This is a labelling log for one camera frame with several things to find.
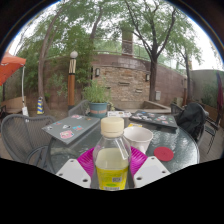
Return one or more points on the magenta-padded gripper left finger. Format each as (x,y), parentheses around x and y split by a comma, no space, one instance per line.
(71,171)

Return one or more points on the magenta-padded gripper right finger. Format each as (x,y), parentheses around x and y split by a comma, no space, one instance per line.
(151,170)

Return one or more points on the yellow-labelled clear drink bottle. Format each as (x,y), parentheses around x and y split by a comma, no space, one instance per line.
(111,160)

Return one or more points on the flat round red coaster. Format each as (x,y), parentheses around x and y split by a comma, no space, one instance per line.
(163,154)

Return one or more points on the white cup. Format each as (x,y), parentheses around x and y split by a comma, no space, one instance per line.
(140,138)

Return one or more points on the grey laptop with stickers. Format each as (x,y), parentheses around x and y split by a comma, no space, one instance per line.
(71,128)

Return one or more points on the small yellow card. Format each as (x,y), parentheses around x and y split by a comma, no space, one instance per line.
(135,125)

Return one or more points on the black laptop with stickers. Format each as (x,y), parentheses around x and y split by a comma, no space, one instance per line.
(153,119)

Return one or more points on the stone fountain basin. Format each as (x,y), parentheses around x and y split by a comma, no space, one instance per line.
(153,106)

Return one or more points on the black backpack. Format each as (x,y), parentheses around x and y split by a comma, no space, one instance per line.
(191,120)

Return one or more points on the white sticker sheet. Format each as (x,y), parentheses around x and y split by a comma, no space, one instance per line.
(119,114)

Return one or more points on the dark patio chair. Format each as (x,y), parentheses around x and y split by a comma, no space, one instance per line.
(203,128)

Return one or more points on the green plant in teal pot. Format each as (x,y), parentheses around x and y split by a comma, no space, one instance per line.
(97,106)

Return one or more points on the blue yellow striped cone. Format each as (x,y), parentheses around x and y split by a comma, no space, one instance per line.
(40,106)

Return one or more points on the dark metal patio chairs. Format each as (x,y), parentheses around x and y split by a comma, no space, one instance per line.
(213,128)

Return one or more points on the white umbrella pole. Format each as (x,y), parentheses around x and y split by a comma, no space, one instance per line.
(24,100)

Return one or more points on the wooden planter bench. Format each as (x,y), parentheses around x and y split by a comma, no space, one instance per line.
(13,103)

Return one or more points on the large dark-trunk tree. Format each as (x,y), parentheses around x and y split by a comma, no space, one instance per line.
(153,80)

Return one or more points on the leaning pale-trunk tree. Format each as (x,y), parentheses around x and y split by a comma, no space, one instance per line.
(40,76)

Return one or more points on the closed purple patio umbrella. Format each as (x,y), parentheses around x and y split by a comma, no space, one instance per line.
(220,90)

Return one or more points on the orange patio umbrella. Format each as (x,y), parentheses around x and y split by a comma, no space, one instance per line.
(10,66)

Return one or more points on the grey wall box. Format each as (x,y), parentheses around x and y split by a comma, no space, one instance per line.
(158,95)

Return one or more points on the wooden globe lamp post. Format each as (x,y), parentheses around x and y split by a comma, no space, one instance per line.
(71,86)

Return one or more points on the black wall lamp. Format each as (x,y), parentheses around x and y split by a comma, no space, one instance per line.
(147,77)
(97,72)

